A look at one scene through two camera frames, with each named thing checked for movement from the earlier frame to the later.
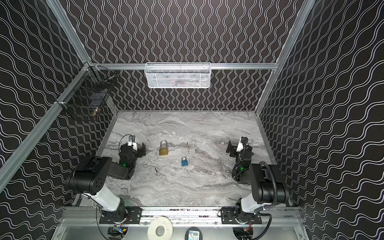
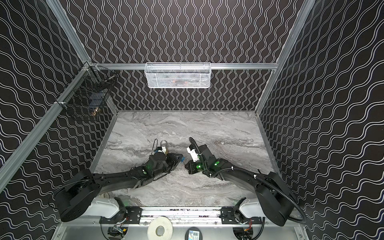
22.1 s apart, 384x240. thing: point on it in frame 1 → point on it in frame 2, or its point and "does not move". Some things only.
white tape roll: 160,228 does not move
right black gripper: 235,148 → 192,166
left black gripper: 139,150 → 174,158
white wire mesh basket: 178,75 does not move
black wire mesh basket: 85,94 does not move
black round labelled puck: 193,233 does not move
